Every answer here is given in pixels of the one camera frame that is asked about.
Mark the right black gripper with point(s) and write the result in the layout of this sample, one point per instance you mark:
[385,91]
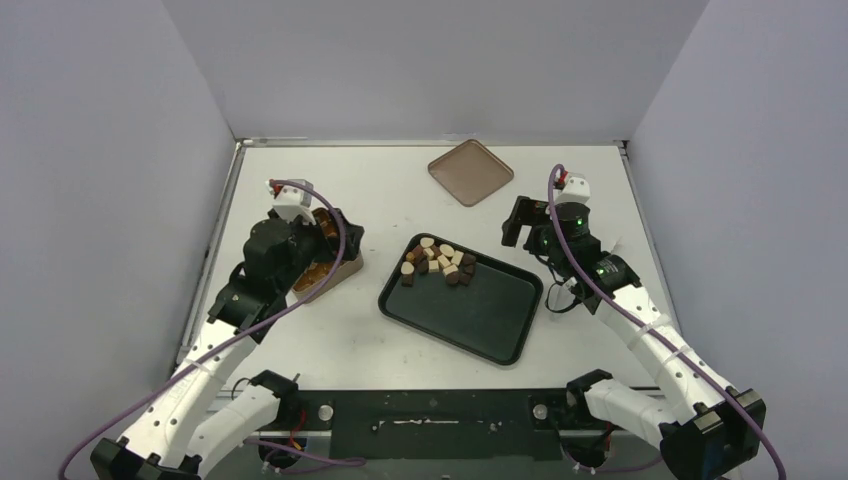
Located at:
[525,223]

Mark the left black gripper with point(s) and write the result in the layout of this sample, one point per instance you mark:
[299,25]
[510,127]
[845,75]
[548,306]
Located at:
[312,230]

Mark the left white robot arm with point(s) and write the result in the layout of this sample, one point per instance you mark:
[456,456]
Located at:
[173,438]

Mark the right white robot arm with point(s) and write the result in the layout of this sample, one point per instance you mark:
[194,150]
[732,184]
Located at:
[703,427]

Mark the gold chocolate box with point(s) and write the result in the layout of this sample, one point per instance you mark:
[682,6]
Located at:
[316,280]

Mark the cream chocolate left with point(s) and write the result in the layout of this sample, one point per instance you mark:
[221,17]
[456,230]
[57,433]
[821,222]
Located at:
[407,268]

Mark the dark brown chocolate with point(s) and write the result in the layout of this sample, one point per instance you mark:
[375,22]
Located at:
[407,279]

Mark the brown box lid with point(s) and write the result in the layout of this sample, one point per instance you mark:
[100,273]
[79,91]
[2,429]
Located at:
[470,172]

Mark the black plastic tray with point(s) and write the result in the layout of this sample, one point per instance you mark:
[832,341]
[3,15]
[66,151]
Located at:
[491,317]

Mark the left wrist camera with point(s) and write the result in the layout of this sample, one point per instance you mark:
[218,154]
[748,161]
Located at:
[292,200]

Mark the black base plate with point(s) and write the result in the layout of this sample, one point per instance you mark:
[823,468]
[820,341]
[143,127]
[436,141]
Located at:
[446,424]

